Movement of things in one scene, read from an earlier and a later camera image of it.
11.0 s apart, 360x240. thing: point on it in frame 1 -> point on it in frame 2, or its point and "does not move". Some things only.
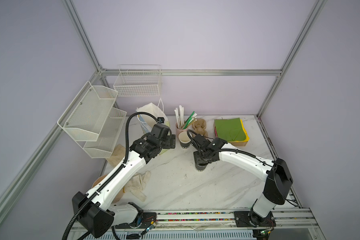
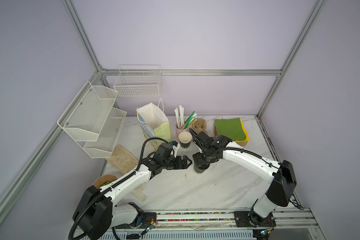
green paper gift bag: x=149 y=114 does not move
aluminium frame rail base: x=300 y=224 does not move
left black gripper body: x=161 y=146 -> x=169 y=164
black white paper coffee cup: x=200 y=166 does not move
